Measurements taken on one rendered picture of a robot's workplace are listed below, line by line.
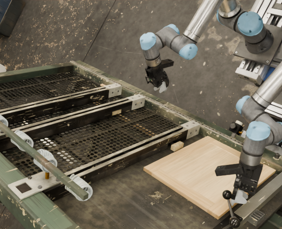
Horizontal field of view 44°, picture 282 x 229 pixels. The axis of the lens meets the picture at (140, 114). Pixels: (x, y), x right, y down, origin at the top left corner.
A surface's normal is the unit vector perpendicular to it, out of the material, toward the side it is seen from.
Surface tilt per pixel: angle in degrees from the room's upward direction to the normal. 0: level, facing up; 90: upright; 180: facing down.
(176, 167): 57
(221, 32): 0
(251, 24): 7
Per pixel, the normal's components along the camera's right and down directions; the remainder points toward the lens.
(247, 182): -0.40, 0.34
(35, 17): -0.51, -0.29
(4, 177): 0.12, -0.90
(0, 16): 0.76, 0.30
